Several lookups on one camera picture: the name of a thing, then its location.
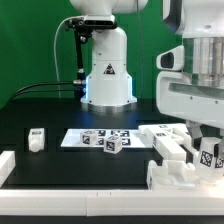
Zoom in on white fiducial tag sheet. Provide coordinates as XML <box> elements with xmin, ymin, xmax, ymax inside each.
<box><xmin>61</xmin><ymin>129</ymin><xmax>152</xmax><ymax>148</ymax></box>

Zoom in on white tagged cube nut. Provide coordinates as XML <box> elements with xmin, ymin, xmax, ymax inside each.
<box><xmin>104</xmin><ymin>135</ymin><xmax>122</xmax><ymax>154</ymax></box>

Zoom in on white front fence bar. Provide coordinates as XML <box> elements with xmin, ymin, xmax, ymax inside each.
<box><xmin>0</xmin><ymin>189</ymin><xmax>224</xmax><ymax>216</ymax></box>

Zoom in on black cables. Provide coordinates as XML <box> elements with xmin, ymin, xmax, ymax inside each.
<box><xmin>8</xmin><ymin>79</ymin><xmax>87</xmax><ymax>103</ymax></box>

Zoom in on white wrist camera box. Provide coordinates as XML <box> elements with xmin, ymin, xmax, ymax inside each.
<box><xmin>156</xmin><ymin>45</ymin><xmax>185</xmax><ymax>71</ymax></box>

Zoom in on white left fence piece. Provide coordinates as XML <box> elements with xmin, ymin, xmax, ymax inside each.
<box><xmin>0</xmin><ymin>151</ymin><xmax>16</xmax><ymax>188</ymax></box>

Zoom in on white chair seat tray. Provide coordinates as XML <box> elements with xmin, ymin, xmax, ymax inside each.
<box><xmin>146</xmin><ymin>160</ymin><xmax>224</xmax><ymax>190</ymax></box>

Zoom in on white chair back frame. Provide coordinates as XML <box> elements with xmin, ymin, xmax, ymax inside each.
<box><xmin>138</xmin><ymin>123</ymin><xmax>199</xmax><ymax>162</ymax></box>

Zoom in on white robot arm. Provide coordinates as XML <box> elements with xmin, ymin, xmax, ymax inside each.
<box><xmin>69</xmin><ymin>0</ymin><xmax>224</xmax><ymax>159</ymax></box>

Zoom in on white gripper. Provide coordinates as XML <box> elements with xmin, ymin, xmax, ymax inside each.
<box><xmin>156</xmin><ymin>71</ymin><xmax>224</xmax><ymax>160</ymax></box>

